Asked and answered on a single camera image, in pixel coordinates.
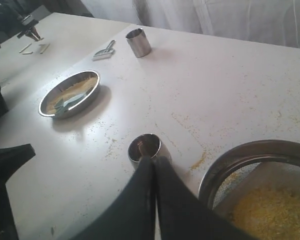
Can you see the far steel cup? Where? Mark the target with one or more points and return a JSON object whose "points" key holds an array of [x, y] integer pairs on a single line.
{"points": [[138, 42]]}

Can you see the small metal scoop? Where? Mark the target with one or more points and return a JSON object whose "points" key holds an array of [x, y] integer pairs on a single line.
{"points": [[105, 53]]}

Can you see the wooden stick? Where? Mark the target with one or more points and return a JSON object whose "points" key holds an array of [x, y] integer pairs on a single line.
{"points": [[43, 47], [25, 47]]}

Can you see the stainless steel cup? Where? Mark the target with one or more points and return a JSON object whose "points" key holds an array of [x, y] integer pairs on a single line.
{"points": [[149, 145]]}

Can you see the wooden stick right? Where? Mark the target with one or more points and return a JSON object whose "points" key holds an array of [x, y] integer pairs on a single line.
{"points": [[43, 47]]}

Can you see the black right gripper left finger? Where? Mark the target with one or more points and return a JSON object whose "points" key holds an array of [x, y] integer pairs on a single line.
{"points": [[132, 216]]}

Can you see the far robot gripper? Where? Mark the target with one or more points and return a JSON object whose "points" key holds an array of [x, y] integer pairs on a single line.
{"points": [[29, 28]]}

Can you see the white background curtain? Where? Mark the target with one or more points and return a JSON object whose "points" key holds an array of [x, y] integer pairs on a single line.
{"points": [[274, 22]]}

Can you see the wooden stick left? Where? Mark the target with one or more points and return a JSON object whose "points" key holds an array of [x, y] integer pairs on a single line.
{"points": [[25, 47]]}

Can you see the yellow grain powder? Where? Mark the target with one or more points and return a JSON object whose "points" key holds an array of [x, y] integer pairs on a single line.
{"points": [[268, 214]]}

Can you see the far steel pan with grains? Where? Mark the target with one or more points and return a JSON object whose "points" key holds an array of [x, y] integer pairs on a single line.
{"points": [[71, 96]]}

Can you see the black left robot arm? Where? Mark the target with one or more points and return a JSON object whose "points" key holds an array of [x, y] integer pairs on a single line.
{"points": [[11, 159]]}

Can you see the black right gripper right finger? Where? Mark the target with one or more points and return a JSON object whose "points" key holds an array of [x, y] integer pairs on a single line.
{"points": [[182, 216]]}

